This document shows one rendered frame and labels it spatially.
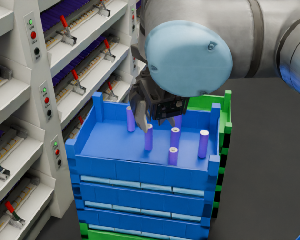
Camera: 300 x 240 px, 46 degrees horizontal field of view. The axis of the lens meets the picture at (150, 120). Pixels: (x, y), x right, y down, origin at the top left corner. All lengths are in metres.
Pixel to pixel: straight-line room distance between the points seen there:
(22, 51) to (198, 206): 0.56
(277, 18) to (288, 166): 1.19
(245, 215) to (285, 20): 1.00
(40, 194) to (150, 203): 0.51
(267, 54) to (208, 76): 0.07
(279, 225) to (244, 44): 1.01
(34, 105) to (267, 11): 0.73
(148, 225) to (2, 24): 0.55
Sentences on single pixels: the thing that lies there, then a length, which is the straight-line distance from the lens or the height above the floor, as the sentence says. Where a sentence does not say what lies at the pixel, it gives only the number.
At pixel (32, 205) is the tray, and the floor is 0.16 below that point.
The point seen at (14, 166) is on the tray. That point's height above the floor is 0.35.
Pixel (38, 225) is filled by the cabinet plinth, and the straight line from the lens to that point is 1.28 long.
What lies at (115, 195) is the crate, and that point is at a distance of 0.77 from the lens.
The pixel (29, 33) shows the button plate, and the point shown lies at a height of 0.66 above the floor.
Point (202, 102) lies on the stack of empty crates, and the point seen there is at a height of 0.35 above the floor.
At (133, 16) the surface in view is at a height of 0.47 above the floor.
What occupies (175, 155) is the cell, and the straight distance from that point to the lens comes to 0.70.
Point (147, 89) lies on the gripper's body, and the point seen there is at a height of 0.69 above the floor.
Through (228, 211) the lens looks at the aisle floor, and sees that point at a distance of 1.33.
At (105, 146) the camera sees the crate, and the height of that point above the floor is 0.48.
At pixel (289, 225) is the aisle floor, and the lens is 1.35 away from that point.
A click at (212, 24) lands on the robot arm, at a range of 0.39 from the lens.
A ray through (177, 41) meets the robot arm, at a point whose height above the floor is 0.86.
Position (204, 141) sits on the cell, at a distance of 0.75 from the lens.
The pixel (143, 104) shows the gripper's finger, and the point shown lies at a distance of 0.67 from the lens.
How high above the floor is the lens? 1.00
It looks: 36 degrees down
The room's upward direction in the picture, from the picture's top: straight up
